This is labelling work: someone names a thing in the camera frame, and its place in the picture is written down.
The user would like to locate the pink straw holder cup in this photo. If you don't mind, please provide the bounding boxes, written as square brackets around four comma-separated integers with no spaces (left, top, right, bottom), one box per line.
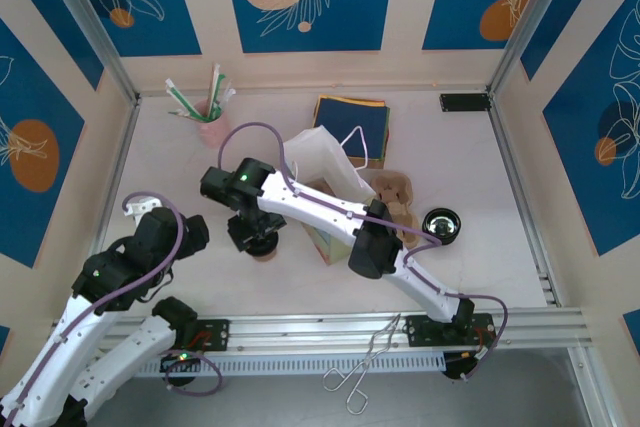
[196,99,232,149]

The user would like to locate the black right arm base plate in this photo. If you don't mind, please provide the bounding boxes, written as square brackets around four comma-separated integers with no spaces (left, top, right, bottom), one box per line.
[405,314,499,348]

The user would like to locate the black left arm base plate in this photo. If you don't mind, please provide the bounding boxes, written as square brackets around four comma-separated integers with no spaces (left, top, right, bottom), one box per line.
[172,317,231,353]

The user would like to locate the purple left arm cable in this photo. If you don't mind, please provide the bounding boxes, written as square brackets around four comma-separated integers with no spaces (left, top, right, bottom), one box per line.
[0,190,225,427]

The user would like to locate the white paper gift bag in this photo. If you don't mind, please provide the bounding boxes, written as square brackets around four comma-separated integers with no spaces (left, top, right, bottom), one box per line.
[282,124,379,267]

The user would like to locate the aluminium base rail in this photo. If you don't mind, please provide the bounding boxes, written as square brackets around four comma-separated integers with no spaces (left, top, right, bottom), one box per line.
[42,309,596,358]

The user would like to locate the stack of cardboard cup carriers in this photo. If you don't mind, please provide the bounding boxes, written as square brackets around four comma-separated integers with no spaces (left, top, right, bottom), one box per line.
[368,170,422,250]

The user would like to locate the metal wire tongs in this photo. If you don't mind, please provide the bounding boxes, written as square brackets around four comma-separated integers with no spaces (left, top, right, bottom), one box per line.
[322,314,405,416]

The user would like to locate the aluminium frame post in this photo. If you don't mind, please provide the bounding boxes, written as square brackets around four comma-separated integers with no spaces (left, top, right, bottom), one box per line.
[487,0,584,98]
[34,0,141,106]

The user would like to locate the aluminium side rail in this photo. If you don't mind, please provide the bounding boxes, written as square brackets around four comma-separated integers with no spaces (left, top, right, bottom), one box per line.
[89,96,144,258]
[487,91,564,308]

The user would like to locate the black rectangular wall bracket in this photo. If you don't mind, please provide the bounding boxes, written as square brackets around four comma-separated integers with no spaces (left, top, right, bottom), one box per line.
[438,93,492,112]

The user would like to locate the white slotted cable tray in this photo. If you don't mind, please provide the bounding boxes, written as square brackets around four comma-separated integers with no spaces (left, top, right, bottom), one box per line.
[134,354,446,378]

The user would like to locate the stack of coloured napkins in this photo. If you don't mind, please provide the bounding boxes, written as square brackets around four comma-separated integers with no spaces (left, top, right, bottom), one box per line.
[313,93,392,171]

